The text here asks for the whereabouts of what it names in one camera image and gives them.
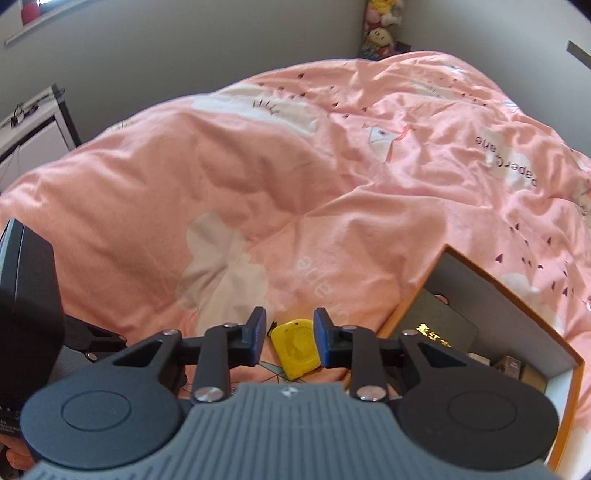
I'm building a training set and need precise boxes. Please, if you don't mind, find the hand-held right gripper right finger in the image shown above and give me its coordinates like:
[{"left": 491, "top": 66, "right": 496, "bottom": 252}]
[{"left": 314, "top": 307, "right": 468, "bottom": 401}]

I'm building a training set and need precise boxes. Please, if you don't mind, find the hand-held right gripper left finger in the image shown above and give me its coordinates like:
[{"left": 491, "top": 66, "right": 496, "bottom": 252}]
[{"left": 111, "top": 306, "right": 267, "bottom": 403}]

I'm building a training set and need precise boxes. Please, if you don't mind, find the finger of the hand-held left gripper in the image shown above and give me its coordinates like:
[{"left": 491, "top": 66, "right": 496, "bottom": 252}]
[{"left": 64, "top": 314, "right": 128, "bottom": 361}]

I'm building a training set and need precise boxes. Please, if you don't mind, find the yellow tape measure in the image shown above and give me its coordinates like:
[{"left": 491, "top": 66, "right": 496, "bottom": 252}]
[{"left": 269, "top": 318, "right": 324, "bottom": 381}]

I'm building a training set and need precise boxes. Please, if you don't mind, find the black box with gold print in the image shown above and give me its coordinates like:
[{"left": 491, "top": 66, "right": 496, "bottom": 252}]
[{"left": 398, "top": 290, "right": 479, "bottom": 354}]

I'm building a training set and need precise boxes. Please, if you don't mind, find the orange cardboard box white inside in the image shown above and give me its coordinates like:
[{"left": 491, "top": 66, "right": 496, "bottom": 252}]
[{"left": 342, "top": 244, "right": 585, "bottom": 480}]

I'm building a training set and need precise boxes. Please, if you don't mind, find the person's left hand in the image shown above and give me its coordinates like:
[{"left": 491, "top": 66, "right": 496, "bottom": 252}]
[{"left": 4, "top": 445, "right": 34, "bottom": 475}]

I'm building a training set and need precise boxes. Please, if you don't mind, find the pink printed blanket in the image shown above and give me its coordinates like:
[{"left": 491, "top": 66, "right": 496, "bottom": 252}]
[{"left": 0, "top": 51, "right": 591, "bottom": 402}]

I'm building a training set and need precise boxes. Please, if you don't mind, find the small brown box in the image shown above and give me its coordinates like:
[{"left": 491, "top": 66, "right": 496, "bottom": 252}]
[{"left": 493, "top": 354, "right": 526, "bottom": 383}]

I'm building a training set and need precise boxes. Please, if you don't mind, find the window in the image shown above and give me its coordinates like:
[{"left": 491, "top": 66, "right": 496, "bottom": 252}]
[{"left": 4, "top": 0, "right": 95, "bottom": 48}]

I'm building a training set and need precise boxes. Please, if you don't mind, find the tube of plush toys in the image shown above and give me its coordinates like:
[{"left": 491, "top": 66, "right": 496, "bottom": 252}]
[{"left": 359, "top": 0, "right": 406, "bottom": 60}]

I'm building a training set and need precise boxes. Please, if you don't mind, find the white cabinet with black frame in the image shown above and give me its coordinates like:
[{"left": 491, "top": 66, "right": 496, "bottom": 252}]
[{"left": 0, "top": 84, "right": 78, "bottom": 188}]

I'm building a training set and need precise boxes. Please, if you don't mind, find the black cord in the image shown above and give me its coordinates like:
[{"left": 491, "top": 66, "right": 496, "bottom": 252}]
[{"left": 10, "top": 102, "right": 40, "bottom": 126}]

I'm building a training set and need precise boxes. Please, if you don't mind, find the black door handle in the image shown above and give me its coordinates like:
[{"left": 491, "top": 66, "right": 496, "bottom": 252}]
[{"left": 566, "top": 40, "right": 591, "bottom": 71}]

